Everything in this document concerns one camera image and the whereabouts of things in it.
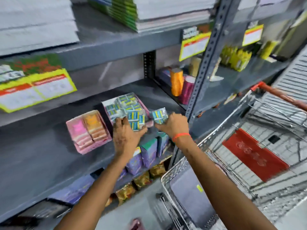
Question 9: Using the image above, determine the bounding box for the blue sachet strip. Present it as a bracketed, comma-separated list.
[127, 110, 146, 131]

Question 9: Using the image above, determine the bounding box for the person's right hand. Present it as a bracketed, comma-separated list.
[155, 112, 191, 140]

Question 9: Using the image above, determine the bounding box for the gold snack packet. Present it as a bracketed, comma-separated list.
[133, 172, 152, 191]
[116, 183, 137, 205]
[149, 163, 167, 179]

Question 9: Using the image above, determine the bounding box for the small yellow price label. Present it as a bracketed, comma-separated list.
[242, 24, 264, 47]

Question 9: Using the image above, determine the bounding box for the small blue sachet packet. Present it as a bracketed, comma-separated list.
[152, 107, 169, 125]

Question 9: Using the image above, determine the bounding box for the person's right forearm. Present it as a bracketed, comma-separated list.
[173, 136, 277, 230]

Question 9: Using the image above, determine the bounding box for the person's left hand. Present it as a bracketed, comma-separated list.
[113, 116, 148, 161]

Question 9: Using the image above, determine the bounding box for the purple box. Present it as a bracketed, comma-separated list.
[140, 138, 158, 169]
[126, 147, 144, 176]
[156, 132, 170, 158]

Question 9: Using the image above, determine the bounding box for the tall yellow pack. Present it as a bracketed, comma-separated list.
[260, 40, 280, 60]

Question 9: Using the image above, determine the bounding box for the red cart seat flap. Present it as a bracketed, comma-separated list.
[222, 128, 290, 183]

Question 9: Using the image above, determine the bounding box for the stack of green-edged notebooks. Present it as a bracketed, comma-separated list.
[87, 0, 218, 33]

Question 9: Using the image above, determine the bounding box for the pink cylindrical pack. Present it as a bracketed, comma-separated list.
[179, 75, 196, 105]

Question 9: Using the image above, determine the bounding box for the orange cylindrical pack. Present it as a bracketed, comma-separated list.
[170, 68, 184, 97]

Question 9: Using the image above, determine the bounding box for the row of yellow packs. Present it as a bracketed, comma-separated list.
[220, 46, 252, 72]

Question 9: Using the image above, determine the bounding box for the person's left forearm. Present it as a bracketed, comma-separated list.
[54, 156, 132, 230]

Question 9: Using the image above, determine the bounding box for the stack of white paper sheets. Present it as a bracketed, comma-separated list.
[0, 0, 80, 57]

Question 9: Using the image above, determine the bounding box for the large yellow price label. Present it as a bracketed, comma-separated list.
[0, 54, 78, 113]

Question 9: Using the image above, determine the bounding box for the grey flat board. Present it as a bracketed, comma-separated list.
[170, 165, 217, 228]

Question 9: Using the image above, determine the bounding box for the pink display box of blue sachets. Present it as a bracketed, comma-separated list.
[102, 92, 154, 129]

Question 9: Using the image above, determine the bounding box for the orange wristband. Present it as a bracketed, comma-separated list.
[172, 133, 191, 143]

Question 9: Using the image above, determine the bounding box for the purple flat package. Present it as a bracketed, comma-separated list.
[47, 175, 95, 205]

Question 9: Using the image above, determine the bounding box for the medium yellow price label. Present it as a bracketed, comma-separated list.
[179, 26, 212, 62]

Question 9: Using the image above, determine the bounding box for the metal shopping cart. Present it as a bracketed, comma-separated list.
[156, 81, 307, 230]

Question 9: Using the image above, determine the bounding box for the beige pack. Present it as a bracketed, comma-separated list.
[189, 56, 202, 77]

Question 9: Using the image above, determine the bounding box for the grey metal shelf rack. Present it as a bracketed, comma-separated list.
[0, 0, 307, 230]

